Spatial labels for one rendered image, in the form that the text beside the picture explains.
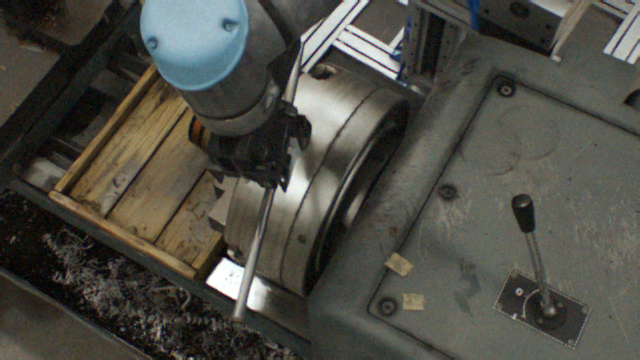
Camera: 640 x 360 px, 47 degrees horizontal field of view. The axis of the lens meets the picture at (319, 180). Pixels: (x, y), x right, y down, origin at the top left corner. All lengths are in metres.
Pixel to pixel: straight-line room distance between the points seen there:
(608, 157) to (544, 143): 0.07
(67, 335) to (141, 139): 0.98
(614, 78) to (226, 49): 0.60
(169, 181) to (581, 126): 0.70
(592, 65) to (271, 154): 0.47
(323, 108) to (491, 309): 0.32
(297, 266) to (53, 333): 1.38
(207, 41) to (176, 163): 0.83
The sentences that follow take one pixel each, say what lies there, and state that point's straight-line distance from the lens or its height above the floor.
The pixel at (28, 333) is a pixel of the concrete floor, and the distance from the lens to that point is 2.28.
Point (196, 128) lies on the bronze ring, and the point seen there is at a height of 1.11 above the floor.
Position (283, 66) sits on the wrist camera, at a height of 1.45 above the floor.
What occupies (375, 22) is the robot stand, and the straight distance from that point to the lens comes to 2.32.
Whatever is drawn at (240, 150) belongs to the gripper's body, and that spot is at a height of 1.47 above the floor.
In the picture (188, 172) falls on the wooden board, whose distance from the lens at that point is 1.32.
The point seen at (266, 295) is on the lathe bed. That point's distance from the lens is 1.24.
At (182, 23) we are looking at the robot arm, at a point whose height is 1.63.
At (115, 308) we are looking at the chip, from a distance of 1.61.
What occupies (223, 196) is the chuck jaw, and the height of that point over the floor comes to 1.11.
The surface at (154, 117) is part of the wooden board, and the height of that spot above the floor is 0.89.
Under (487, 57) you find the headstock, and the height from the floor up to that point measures 1.25.
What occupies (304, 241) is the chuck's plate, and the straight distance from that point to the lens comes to 0.93.
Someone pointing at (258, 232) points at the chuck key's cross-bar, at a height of 1.30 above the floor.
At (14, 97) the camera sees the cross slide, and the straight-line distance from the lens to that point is 1.38.
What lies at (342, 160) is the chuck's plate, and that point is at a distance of 0.91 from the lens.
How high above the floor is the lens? 2.04
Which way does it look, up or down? 64 degrees down
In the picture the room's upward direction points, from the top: 4 degrees counter-clockwise
